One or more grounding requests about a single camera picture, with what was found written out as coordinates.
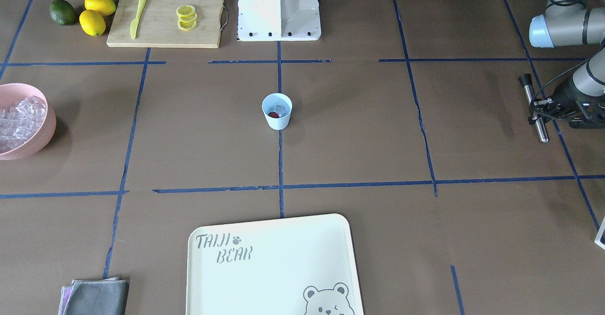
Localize yellow lemon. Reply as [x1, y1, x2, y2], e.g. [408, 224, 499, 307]
[84, 0, 117, 16]
[78, 9, 106, 37]

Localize grey folded cloth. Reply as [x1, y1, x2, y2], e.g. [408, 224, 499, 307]
[58, 277, 129, 315]

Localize blue plastic cup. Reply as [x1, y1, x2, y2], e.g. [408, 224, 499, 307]
[261, 93, 293, 131]

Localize white camera pole base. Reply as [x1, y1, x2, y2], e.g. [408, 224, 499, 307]
[236, 0, 322, 42]

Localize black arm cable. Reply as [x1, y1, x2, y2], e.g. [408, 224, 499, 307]
[534, 60, 591, 105]

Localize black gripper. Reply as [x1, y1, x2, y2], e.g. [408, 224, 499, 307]
[529, 85, 605, 129]

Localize green lime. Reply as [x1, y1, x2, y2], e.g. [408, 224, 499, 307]
[49, 0, 78, 26]

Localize clear ice cube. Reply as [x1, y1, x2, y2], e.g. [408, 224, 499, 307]
[274, 104, 292, 118]

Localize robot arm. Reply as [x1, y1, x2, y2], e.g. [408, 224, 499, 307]
[529, 0, 605, 129]

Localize lemon slices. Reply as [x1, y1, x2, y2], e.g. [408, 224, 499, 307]
[175, 5, 198, 31]

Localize beige bear tray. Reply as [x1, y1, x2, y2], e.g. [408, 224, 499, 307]
[184, 213, 364, 315]

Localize yellow knife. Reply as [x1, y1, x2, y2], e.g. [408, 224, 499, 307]
[130, 0, 147, 40]

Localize wooden cutting board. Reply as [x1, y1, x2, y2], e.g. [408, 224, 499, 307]
[106, 0, 225, 49]

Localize pile of ice cubes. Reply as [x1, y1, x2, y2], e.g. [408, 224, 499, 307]
[0, 96, 48, 153]

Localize pink bowl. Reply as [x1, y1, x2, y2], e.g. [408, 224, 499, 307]
[0, 83, 56, 160]

